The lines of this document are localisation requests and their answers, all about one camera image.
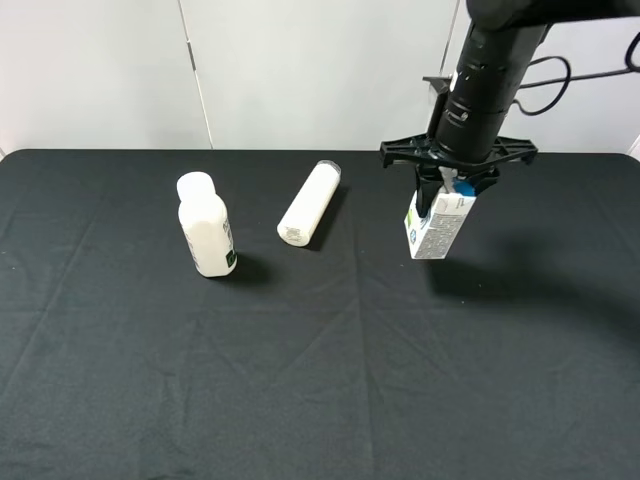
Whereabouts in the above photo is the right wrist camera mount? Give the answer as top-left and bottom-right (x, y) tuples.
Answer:
(422, 76), (452, 136)

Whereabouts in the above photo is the white plastic bottle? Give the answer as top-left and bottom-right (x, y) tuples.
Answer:
(176, 171), (237, 278)

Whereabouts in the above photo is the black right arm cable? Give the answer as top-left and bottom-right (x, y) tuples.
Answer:
(509, 30), (640, 117)

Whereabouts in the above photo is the white blue milk carton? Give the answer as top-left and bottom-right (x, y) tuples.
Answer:
(404, 167), (476, 260)

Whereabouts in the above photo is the white cylindrical tube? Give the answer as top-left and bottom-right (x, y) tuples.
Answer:
(276, 160), (341, 247)

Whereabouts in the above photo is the black tablecloth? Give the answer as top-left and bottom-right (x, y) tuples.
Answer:
(1, 150), (639, 479)

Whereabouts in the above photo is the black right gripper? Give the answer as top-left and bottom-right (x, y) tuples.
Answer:
(380, 134), (538, 217)

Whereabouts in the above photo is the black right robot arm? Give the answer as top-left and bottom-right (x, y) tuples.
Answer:
(380, 1), (639, 217)

